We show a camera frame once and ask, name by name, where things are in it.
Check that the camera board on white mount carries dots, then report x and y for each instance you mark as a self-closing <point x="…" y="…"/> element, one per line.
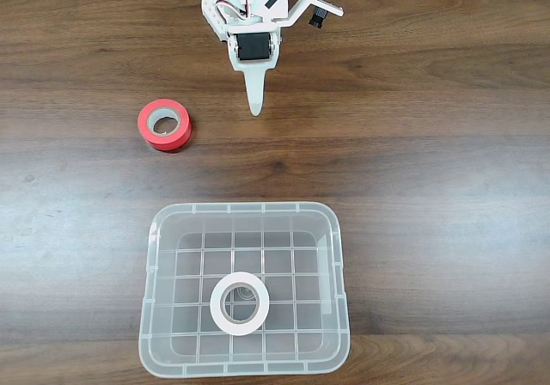
<point x="320" y="9"/>

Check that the white tape roll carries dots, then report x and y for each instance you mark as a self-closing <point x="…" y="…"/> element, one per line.
<point x="215" y="305"/>

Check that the red tape roll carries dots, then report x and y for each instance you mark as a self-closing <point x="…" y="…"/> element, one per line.
<point x="167" y="142"/>

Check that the clear plastic storage box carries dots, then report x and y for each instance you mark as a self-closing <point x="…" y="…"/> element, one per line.
<point x="301" y="316"/>

